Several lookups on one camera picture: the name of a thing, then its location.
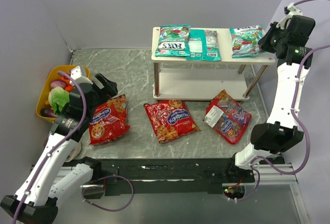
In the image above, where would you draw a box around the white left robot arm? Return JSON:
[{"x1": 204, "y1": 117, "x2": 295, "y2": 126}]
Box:
[{"x1": 1, "y1": 73, "x2": 118, "y2": 223}]

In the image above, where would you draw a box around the white two-tier shelf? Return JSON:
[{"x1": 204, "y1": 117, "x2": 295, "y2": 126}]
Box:
[{"x1": 151, "y1": 27, "x2": 276, "y2": 101}]

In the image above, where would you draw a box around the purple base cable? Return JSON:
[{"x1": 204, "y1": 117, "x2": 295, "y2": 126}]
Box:
[{"x1": 81, "y1": 175, "x2": 135, "y2": 212}]

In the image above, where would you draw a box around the white cloth bag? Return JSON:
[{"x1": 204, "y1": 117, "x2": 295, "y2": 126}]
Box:
[{"x1": 65, "y1": 142, "x2": 82, "y2": 163}]

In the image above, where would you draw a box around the teal mint candy bag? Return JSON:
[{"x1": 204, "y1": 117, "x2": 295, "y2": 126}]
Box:
[{"x1": 229, "y1": 25, "x2": 265, "y2": 58}]

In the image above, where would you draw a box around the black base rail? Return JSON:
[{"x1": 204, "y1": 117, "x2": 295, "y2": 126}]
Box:
[{"x1": 100, "y1": 158, "x2": 255, "y2": 196}]

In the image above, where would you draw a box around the teal candy bag back side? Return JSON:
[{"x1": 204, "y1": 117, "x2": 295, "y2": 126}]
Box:
[{"x1": 186, "y1": 29, "x2": 221, "y2": 62}]

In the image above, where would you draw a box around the teal Fox's candy bag front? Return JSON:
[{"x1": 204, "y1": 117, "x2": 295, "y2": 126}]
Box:
[{"x1": 155, "y1": 24, "x2": 191, "y2": 57}]

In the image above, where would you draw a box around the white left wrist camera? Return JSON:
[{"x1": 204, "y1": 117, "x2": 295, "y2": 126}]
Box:
[{"x1": 70, "y1": 66, "x2": 93, "y2": 84}]

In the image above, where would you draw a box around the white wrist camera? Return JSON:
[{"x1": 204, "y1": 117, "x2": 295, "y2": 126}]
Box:
[
  {"x1": 70, "y1": 66, "x2": 93, "y2": 84},
  {"x1": 284, "y1": 3, "x2": 303, "y2": 19}
]

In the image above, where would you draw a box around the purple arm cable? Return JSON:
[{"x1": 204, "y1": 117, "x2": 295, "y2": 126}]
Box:
[
  {"x1": 11, "y1": 71, "x2": 88, "y2": 222},
  {"x1": 250, "y1": 0, "x2": 330, "y2": 201}
]

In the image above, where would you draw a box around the red toy carrot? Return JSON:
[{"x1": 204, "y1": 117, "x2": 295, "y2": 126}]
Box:
[{"x1": 64, "y1": 85, "x2": 73, "y2": 92}]

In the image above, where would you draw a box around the purple toy eggplant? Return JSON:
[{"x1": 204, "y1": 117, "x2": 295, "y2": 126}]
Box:
[{"x1": 40, "y1": 108, "x2": 58, "y2": 118}]

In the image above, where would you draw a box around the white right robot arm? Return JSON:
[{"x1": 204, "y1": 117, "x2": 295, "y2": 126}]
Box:
[{"x1": 227, "y1": 14, "x2": 316, "y2": 175}]

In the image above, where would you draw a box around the red candy bag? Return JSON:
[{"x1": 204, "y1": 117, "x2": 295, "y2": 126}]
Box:
[
  {"x1": 144, "y1": 100, "x2": 200, "y2": 144},
  {"x1": 203, "y1": 90, "x2": 252, "y2": 145},
  {"x1": 89, "y1": 94, "x2": 130, "y2": 146}
]

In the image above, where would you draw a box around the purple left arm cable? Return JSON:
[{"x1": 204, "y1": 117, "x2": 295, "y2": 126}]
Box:
[{"x1": 11, "y1": 71, "x2": 88, "y2": 222}]

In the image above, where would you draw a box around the purple toy onion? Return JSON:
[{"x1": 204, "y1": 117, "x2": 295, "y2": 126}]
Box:
[{"x1": 50, "y1": 79, "x2": 67, "y2": 89}]

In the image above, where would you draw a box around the green toy lettuce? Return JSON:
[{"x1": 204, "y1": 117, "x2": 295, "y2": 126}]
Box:
[{"x1": 48, "y1": 87, "x2": 69, "y2": 115}]

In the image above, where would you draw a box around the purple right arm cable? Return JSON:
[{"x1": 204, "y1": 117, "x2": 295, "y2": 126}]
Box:
[{"x1": 250, "y1": 0, "x2": 330, "y2": 201}]

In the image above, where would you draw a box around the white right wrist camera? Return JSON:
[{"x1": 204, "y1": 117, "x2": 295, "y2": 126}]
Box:
[{"x1": 284, "y1": 3, "x2": 303, "y2": 19}]

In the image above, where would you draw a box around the orange toy pumpkin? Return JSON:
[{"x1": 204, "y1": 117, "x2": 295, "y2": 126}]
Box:
[{"x1": 60, "y1": 76, "x2": 70, "y2": 85}]

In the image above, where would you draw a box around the yellow plastic basket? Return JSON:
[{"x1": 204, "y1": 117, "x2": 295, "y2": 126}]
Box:
[{"x1": 36, "y1": 65, "x2": 76, "y2": 124}]

